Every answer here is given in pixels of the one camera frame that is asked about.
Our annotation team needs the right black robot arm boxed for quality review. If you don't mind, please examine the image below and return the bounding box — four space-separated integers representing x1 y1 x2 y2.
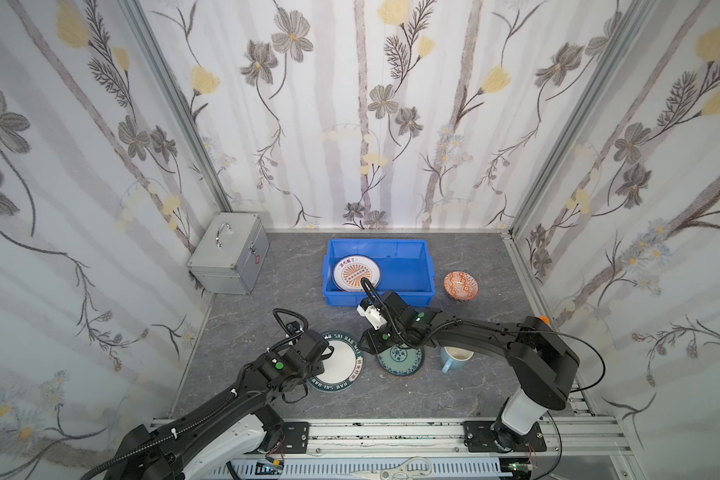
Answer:
358 278 582 453

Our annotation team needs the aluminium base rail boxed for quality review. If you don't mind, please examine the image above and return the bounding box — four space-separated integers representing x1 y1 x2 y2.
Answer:
182 416 645 479

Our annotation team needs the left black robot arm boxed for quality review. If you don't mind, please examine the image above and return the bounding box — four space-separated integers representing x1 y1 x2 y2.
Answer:
82 308 334 479

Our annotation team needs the red patterned bowl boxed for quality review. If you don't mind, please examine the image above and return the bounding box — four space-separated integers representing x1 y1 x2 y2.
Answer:
444 271 479 302

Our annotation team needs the green rim white plate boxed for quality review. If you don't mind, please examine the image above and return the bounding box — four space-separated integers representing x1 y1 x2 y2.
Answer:
309 331 364 393

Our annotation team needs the teal patterned small plate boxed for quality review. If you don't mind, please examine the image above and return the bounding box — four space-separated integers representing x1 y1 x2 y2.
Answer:
376 346 425 377

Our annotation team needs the light blue mug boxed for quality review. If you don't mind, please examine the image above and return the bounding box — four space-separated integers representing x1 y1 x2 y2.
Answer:
440 346 474 374

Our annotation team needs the blue plastic bin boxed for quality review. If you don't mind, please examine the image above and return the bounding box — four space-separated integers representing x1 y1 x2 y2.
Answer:
322 239 436 308

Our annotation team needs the orange sunburst plate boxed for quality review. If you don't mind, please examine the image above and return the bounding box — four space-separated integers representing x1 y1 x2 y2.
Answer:
333 255 382 292

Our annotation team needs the silver metal case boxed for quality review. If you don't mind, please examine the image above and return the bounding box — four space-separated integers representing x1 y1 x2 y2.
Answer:
187 213 270 295

